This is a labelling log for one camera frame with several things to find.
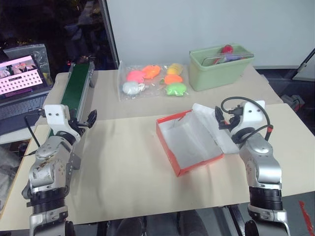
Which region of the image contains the red tape strip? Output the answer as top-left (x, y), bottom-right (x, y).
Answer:
top-left (298, 200), bottom-right (312, 236)

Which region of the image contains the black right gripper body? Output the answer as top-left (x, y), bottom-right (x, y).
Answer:
top-left (224, 105), bottom-right (245, 131)

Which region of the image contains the yellow plastic toy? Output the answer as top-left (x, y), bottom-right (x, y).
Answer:
top-left (166, 62), bottom-right (184, 75)

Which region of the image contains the dark framed panel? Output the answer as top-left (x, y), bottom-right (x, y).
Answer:
top-left (291, 47), bottom-right (315, 83)

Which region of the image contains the green conveyor belt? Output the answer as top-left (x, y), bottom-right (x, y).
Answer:
top-left (48, 60), bottom-right (97, 172)

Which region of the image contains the green plastic toy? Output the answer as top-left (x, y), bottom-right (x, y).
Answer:
top-left (164, 83), bottom-right (186, 97)

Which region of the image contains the pink plastic toy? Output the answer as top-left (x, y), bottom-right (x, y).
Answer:
top-left (126, 69), bottom-right (146, 83)

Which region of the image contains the clear plastic packaging bag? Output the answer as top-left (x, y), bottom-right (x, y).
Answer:
top-left (3, 44), bottom-right (51, 82)

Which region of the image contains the black table frame bar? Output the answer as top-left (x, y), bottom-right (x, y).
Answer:
top-left (220, 204), bottom-right (245, 236)

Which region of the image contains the grey cloth bag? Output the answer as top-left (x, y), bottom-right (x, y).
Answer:
top-left (0, 144), bottom-right (21, 210)

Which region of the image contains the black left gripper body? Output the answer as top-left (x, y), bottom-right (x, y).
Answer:
top-left (69, 117), bottom-right (90, 136)

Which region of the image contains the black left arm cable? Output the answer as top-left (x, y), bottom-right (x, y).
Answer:
top-left (23, 109), bottom-right (46, 157)

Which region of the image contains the black and red device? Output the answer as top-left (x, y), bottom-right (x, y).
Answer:
top-left (281, 94), bottom-right (305, 112)

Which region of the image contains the light green plastic bin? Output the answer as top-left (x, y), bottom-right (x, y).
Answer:
top-left (189, 43), bottom-right (255, 92)

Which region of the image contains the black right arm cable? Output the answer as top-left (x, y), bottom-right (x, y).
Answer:
top-left (220, 96), bottom-right (275, 142)

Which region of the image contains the red toy in bin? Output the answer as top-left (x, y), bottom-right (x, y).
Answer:
top-left (217, 44), bottom-right (235, 55)

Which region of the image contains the metal wire bin handle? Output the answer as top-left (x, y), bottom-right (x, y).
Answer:
top-left (201, 52), bottom-right (254, 66)

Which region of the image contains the red cardboard box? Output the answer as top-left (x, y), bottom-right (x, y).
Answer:
top-left (155, 103), bottom-right (241, 177)

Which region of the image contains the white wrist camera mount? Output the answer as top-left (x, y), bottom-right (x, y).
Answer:
top-left (43, 104), bottom-right (81, 143)
top-left (230, 100), bottom-right (267, 135)

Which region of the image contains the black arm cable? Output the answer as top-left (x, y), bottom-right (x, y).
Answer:
top-left (220, 96), bottom-right (275, 142)
top-left (23, 109), bottom-right (46, 157)

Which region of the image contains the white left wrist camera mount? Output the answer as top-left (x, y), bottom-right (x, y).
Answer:
top-left (43, 104), bottom-right (81, 143)

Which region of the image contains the white tissue paper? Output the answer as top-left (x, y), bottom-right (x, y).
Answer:
top-left (158, 115), bottom-right (223, 170)

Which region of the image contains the grey metal post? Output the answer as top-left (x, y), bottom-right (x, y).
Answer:
top-left (101, 0), bottom-right (119, 71)

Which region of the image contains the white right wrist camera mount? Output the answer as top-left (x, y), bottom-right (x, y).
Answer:
top-left (230, 100), bottom-right (267, 135)

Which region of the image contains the grey laptop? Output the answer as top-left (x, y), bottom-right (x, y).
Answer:
top-left (0, 54), bottom-right (51, 136)

